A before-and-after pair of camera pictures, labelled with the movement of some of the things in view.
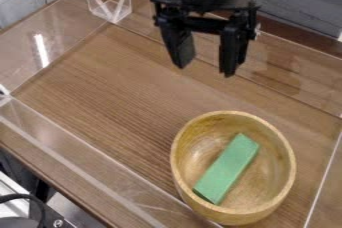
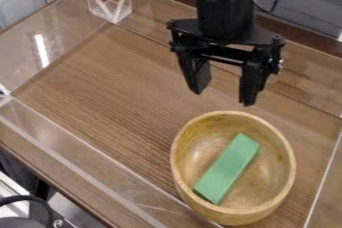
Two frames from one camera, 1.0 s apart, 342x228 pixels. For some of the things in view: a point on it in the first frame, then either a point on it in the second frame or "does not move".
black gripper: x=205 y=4 -> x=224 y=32
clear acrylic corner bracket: x=110 y=10 does not move
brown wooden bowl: x=264 y=184 does not move
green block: x=217 y=180 does not move
